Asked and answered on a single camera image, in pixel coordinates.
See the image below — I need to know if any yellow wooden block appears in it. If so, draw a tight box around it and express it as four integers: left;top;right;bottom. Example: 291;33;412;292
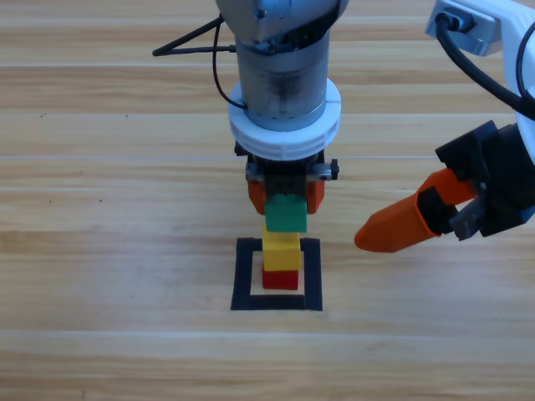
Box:
261;221;302;272

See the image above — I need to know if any red wooden block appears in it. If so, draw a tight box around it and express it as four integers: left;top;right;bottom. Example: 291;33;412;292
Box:
262;268;300;291

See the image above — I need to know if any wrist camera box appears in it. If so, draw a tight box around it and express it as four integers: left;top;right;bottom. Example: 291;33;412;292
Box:
425;0;502;58

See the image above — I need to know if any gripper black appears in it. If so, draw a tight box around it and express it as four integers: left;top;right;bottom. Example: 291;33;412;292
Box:
419;120;535;241
233;141;457;255

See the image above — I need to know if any black tape square outline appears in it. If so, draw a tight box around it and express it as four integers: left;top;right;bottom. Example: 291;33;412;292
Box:
230;236;324;312

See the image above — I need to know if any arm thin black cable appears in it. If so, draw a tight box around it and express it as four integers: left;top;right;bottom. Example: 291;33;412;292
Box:
516;20;535;101
211;16;250;113

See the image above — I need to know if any green wooden block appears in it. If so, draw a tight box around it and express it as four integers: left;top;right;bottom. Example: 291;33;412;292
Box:
264;194;308;234

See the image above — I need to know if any white wrist ring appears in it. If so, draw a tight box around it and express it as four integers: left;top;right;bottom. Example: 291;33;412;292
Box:
227;79;343;160

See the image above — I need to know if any arm thick black cable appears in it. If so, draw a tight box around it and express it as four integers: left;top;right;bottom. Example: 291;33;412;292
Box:
151;13;239;58
436;11;535;110

